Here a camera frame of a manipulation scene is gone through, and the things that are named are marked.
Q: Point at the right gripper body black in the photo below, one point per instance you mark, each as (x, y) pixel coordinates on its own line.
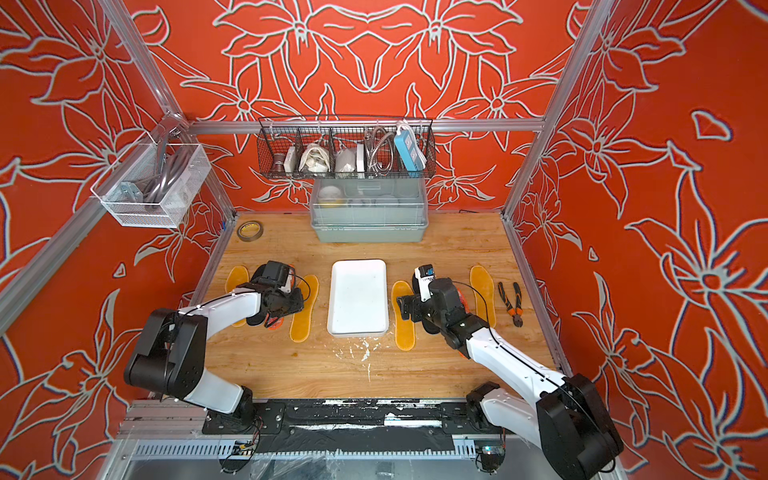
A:
(425, 311)

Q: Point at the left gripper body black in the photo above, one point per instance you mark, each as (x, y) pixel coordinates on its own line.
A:
(288, 302)

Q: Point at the yellow insole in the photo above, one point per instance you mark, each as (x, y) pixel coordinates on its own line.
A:
(238, 275)
(405, 338)
(301, 322)
(484, 290)

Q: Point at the white storage tray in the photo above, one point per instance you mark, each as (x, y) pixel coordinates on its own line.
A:
(358, 305)

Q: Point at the red insole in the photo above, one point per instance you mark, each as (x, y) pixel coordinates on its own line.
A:
(272, 323)
(463, 301)

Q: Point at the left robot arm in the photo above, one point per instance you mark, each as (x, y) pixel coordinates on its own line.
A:
(170, 353)

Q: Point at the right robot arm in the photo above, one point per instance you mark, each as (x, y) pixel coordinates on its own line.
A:
(564, 416)

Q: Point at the grey lidded storage bin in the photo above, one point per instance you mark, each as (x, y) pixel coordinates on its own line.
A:
(369, 211)

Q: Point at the tape roll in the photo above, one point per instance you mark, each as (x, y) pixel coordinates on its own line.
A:
(250, 231)

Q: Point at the white cloth in basket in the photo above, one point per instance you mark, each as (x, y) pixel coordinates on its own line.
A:
(315, 159)

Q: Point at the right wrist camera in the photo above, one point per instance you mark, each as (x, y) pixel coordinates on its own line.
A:
(422, 277)

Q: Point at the orange handled pliers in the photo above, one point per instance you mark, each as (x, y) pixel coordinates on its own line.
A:
(513, 305)

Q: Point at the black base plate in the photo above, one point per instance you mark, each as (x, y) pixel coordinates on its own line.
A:
(450, 416)

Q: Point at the clear plastic wall basket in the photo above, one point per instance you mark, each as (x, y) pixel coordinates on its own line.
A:
(153, 183)

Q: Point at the black wire wall basket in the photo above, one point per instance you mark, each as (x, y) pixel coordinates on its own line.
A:
(361, 147)

